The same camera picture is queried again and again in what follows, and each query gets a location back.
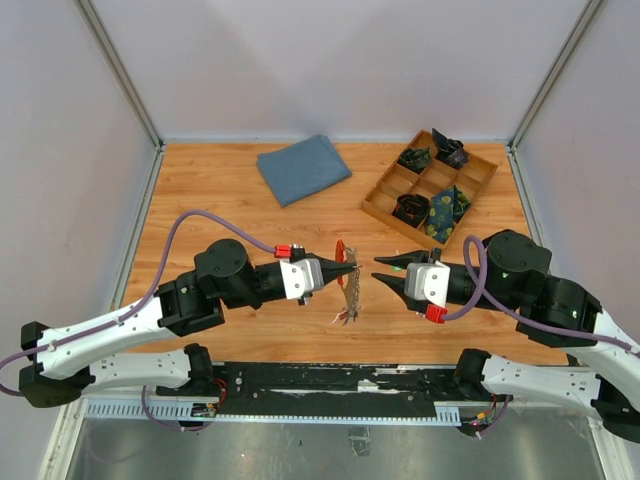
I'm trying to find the metal key organizer red handle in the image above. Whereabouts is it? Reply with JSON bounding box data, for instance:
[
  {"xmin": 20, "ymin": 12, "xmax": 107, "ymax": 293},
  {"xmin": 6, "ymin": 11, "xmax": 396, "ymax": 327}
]
[{"xmin": 333, "ymin": 239, "xmax": 361, "ymax": 326}]

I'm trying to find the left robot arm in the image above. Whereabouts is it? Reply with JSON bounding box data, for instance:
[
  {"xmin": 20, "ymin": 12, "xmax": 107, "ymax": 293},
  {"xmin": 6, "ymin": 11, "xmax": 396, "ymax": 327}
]
[{"xmin": 18, "ymin": 239, "xmax": 357, "ymax": 408}]

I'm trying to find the folded blue cloth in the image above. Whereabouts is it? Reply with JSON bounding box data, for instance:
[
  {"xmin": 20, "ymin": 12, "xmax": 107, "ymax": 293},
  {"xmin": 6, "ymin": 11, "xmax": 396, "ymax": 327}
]
[{"xmin": 256, "ymin": 135, "xmax": 352, "ymax": 207}]

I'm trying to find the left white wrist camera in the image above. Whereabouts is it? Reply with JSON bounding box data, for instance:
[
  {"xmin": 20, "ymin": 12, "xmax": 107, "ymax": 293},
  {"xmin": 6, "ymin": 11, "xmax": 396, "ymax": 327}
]
[{"xmin": 279, "ymin": 260, "xmax": 304, "ymax": 300}]

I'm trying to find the dark navy rolled tie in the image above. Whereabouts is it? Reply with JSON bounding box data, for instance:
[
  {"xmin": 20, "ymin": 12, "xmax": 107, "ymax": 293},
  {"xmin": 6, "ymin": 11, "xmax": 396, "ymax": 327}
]
[{"xmin": 431, "ymin": 128, "xmax": 469, "ymax": 170}]

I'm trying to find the wooden compartment tray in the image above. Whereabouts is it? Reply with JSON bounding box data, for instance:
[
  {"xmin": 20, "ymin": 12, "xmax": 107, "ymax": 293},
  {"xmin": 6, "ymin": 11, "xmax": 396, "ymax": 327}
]
[{"xmin": 361, "ymin": 130, "xmax": 497, "ymax": 248}]

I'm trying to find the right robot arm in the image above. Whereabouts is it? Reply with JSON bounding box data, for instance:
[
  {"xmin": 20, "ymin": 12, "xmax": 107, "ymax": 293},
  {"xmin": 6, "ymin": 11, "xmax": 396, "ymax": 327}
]
[{"xmin": 374, "ymin": 230, "xmax": 639, "ymax": 442}]

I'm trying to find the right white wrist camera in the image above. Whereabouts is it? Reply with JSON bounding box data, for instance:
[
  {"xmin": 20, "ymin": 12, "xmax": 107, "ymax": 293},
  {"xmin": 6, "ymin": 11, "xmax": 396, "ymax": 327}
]
[{"xmin": 404, "ymin": 261, "xmax": 451, "ymax": 307}]

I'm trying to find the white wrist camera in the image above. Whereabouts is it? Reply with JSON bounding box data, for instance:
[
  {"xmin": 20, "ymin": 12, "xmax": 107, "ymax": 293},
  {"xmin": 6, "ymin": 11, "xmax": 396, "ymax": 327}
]
[
  {"xmin": 279, "ymin": 260, "xmax": 304, "ymax": 300},
  {"xmin": 404, "ymin": 261, "xmax": 451, "ymax": 307}
]

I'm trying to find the blue yellow floral tie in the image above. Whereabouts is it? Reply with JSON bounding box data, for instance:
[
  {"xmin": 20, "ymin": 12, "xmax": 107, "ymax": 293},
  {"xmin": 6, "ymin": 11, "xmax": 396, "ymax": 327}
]
[{"xmin": 426, "ymin": 185, "xmax": 471, "ymax": 244}]

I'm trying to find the black orange rolled tie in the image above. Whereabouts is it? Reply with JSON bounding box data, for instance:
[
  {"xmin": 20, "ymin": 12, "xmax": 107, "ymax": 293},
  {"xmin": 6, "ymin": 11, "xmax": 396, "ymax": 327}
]
[{"xmin": 391, "ymin": 194, "xmax": 430, "ymax": 227}]

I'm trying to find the dark green rolled tie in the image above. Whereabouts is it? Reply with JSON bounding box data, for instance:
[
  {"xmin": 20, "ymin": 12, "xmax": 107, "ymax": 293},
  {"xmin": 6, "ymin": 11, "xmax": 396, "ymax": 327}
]
[{"xmin": 397, "ymin": 147, "xmax": 432, "ymax": 174}]

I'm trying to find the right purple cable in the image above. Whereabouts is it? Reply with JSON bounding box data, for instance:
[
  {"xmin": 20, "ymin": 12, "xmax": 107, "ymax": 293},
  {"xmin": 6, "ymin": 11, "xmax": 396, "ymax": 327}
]
[{"xmin": 425, "ymin": 235, "xmax": 640, "ymax": 354}]

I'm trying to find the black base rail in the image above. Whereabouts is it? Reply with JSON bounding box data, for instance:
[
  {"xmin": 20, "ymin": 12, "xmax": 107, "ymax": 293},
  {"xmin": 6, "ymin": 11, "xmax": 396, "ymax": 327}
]
[{"xmin": 155, "ymin": 362, "xmax": 493, "ymax": 419}]

